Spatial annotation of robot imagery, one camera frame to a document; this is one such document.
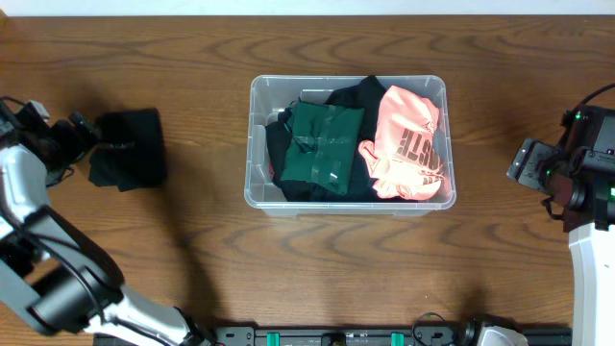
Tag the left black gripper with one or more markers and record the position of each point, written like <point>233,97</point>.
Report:
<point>77,133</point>

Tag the red plaid flannel shirt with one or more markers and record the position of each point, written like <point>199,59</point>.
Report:
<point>271,171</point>

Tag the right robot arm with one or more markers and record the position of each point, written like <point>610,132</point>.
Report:
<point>577,177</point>

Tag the pink printed t-shirt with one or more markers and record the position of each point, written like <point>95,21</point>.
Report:
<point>401,159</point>

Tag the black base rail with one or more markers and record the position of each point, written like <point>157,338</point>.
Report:
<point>430,329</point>

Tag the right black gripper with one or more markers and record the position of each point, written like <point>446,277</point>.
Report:
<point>532,163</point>

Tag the clear plastic storage bin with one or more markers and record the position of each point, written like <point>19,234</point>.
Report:
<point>271,94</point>

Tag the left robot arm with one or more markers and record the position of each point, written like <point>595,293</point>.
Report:
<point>53,277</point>

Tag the dark green garment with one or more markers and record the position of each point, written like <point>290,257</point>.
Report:
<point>322,145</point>

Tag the dark navy garment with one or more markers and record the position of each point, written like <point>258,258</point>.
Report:
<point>360,188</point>

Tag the black garment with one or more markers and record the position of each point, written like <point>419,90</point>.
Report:
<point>364,96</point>
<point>131,153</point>

